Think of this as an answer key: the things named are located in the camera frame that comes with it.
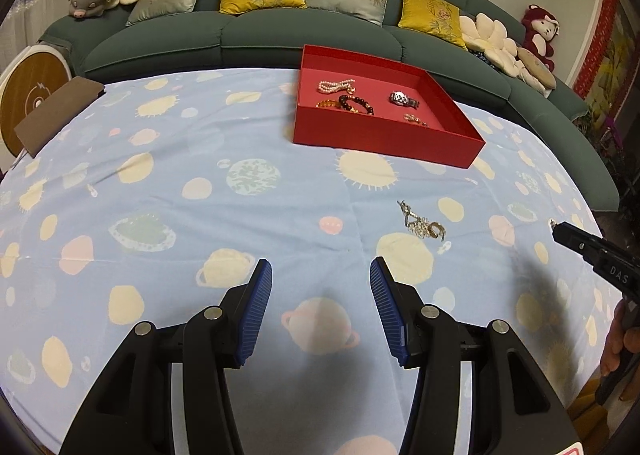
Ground rhinestone brooch and earrings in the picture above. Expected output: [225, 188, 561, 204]
[397, 200, 432, 238]

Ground green sofa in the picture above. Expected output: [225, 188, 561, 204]
[39, 0, 618, 211]

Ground red wall hanging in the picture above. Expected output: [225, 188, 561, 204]
[572, 0, 621, 101]

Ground silver wristwatch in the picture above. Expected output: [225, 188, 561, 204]
[390, 90, 422, 111]

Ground red monkey plush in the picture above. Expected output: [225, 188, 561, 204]
[521, 4, 562, 72]

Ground pearl bracelet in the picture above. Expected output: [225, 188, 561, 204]
[317, 78, 357, 96]

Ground person's right hand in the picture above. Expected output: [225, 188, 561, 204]
[600, 297, 629, 378]

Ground white round wood-faced appliance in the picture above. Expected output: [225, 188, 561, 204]
[0, 42, 73, 171]

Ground brown notebook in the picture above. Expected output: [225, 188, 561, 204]
[15, 76, 107, 158]

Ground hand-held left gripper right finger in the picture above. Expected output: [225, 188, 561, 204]
[369, 256, 576, 455]

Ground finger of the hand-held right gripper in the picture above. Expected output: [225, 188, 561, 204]
[552, 222, 603, 263]

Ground red cardboard box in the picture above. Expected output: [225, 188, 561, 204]
[292, 44, 487, 170]

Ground dark bead bracelet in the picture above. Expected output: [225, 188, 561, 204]
[337, 94, 376, 117]

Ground brown mushroom plush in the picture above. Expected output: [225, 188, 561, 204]
[516, 46, 558, 96]

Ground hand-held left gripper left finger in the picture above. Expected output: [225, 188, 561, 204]
[59, 258, 273, 455]

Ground blue planet print tablecloth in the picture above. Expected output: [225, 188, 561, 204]
[0, 66, 623, 455]

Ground white flower cushion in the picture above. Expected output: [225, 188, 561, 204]
[460, 12, 523, 78]

